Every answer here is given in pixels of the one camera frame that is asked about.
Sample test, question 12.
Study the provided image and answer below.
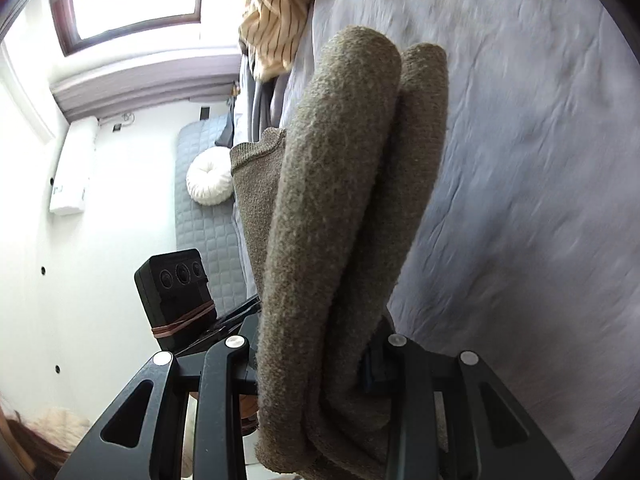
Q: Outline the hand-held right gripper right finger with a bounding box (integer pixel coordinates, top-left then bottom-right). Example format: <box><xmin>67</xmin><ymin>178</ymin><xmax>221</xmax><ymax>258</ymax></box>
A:
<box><xmin>360</xmin><ymin>332</ymin><xmax>576</xmax><ymax>480</ymax></box>

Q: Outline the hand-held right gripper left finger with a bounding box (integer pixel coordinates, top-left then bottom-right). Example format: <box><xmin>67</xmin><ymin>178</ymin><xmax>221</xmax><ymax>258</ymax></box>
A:
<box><xmin>55</xmin><ymin>335</ymin><xmax>261</xmax><ymax>480</ymax></box>

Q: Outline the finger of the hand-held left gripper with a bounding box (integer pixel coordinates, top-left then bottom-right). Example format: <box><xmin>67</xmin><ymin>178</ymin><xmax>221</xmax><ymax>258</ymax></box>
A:
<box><xmin>192</xmin><ymin>296</ymin><xmax>262</xmax><ymax>356</ymax></box>

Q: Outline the brown knit sweater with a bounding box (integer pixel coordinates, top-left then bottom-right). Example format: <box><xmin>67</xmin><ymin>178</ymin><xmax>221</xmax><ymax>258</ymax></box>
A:
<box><xmin>230</xmin><ymin>25</ymin><xmax>448</xmax><ymax>476</ymax></box>

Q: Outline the grey quilted headboard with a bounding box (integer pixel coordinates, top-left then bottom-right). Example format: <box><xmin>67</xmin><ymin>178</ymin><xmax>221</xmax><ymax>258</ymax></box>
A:
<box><xmin>174</xmin><ymin>114</ymin><xmax>248</xmax><ymax>301</ymax></box>

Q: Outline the white round cushion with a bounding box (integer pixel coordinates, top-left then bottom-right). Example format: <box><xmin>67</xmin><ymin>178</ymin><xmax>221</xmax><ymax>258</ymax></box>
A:
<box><xmin>186</xmin><ymin>152</ymin><xmax>235</xmax><ymax>206</ymax></box>

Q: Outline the white air conditioner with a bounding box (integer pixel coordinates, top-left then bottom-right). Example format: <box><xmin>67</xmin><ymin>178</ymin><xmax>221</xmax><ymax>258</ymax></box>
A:
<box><xmin>49</xmin><ymin>116</ymin><xmax>100</xmax><ymax>216</ymax></box>

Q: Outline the fluffy beige cloth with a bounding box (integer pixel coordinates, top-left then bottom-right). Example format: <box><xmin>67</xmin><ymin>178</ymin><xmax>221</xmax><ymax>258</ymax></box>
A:
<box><xmin>27</xmin><ymin>406</ymin><xmax>92</xmax><ymax>456</ymax></box>

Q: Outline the lilac bedspread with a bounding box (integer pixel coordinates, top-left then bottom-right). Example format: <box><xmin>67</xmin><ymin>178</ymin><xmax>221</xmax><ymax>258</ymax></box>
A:
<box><xmin>280</xmin><ymin>0</ymin><xmax>636</xmax><ymax>441</ymax></box>

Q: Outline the beige striped garment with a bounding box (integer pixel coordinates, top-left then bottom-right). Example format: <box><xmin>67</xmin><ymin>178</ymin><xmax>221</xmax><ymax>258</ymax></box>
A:
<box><xmin>237</xmin><ymin>0</ymin><xmax>313</xmax><ymax>81</ymax></box>

